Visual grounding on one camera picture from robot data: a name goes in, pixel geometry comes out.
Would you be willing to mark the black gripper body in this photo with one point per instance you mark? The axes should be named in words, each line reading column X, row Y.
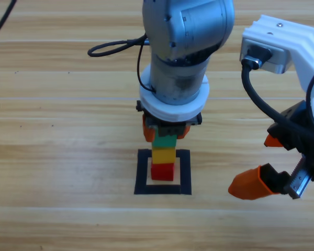
column 170, row 129
column 295, row 116

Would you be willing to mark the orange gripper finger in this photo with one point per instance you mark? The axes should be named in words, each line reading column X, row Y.
column 148, row 133
column 184, row 134
column 248, row 185
column 272, row 142

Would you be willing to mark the green block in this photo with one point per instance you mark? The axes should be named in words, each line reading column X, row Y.
column 163, row 142

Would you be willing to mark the yellow block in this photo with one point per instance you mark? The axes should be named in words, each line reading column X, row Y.
column 163, row 155

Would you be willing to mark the red block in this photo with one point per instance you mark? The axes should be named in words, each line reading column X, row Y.
column 162, row 172

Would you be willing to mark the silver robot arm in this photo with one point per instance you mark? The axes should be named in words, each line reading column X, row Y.
column 185, row 39

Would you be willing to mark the black tape square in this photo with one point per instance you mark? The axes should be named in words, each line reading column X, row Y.
column 141, row 172

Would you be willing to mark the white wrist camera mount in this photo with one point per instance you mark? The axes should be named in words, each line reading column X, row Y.
column 172, row 112
column 303, row 41

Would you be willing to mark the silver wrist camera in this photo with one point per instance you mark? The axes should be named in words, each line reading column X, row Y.
column 277, row 61

